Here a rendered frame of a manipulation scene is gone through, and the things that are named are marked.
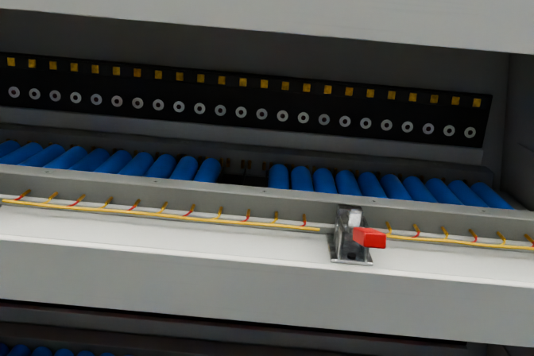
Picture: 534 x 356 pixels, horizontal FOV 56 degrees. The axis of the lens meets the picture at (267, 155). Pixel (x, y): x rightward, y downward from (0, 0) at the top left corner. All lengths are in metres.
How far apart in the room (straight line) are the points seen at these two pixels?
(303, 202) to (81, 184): 0.16
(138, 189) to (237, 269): 0.10
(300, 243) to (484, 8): 0.20
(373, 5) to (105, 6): 0.18
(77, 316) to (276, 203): 0.26
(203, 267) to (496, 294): 0.19
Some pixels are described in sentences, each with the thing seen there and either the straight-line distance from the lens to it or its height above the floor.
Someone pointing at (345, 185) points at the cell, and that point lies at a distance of 0.43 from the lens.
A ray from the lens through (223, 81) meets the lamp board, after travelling 0.49.
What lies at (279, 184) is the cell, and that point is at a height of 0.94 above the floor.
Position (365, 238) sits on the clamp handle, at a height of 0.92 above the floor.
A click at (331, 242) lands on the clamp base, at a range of 0.36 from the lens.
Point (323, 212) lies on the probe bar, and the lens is 0.37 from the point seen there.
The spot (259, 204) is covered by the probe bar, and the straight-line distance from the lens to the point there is 0.37.
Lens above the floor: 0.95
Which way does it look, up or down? 1 degrees up
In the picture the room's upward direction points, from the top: 5 degrees clockwise
